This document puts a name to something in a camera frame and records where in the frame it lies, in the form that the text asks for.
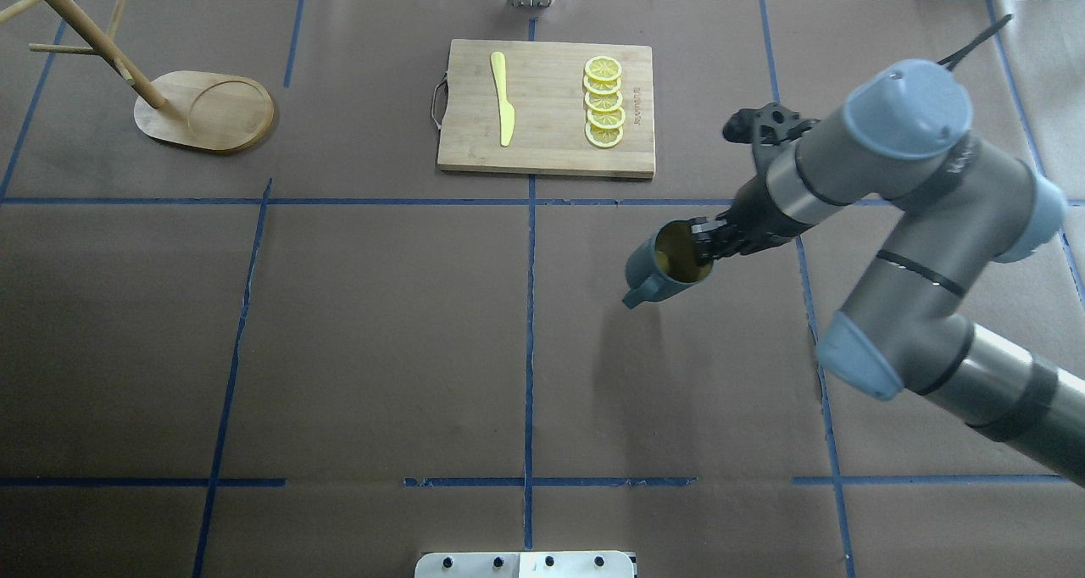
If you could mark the wooden mug tree rack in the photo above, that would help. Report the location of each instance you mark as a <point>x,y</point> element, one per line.
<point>199,110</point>

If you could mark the dark teal ribbed mug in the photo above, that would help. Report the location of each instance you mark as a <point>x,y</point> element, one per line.
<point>663,266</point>

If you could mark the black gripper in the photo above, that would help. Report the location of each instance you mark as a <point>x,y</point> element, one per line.
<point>757,212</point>

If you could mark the bamboo cutting board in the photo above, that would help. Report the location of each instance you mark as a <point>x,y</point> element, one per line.
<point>545,87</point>

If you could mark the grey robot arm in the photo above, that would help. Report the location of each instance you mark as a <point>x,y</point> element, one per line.
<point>964,203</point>

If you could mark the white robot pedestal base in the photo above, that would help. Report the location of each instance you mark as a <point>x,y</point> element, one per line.
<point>590,563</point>

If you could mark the yellow plastic knife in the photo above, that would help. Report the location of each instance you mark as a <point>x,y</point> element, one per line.
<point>506,111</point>

